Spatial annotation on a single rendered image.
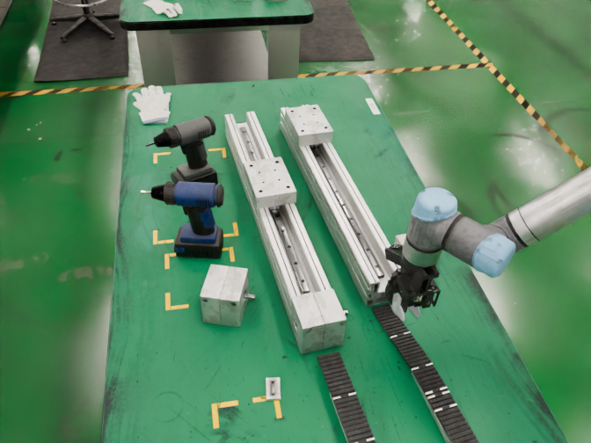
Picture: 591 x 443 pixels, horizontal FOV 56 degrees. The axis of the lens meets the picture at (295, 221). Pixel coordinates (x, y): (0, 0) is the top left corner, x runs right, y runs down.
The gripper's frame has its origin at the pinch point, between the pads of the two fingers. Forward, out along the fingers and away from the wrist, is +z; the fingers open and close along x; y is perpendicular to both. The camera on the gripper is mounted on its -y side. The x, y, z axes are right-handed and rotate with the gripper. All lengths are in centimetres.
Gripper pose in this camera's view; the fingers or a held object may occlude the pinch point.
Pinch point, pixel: (398, 308)
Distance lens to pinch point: 130.3
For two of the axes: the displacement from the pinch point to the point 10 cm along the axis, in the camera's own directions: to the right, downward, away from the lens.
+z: -0.5, 7.3, 6.8
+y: 2.7, 6.6, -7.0
